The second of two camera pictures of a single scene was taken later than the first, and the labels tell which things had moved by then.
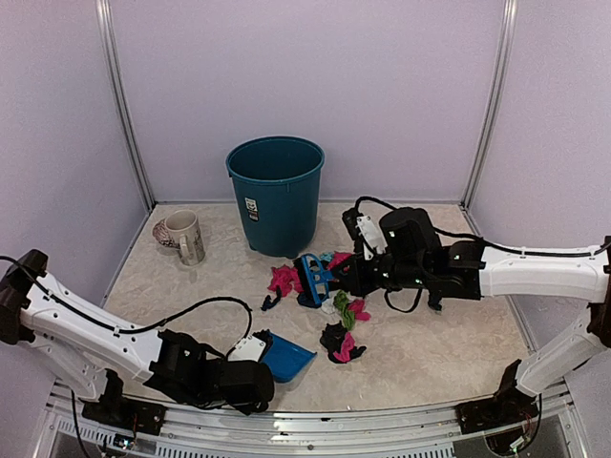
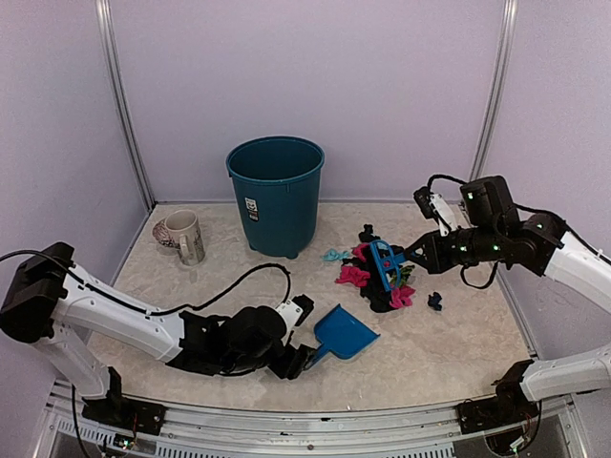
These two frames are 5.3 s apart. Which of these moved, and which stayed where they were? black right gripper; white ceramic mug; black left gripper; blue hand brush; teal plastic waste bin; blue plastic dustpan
Moved: black left gripper; blue plastic dustpan; blue hand brush; black right gripper
Stayed: white ceramic mug; teal plastic waste bin
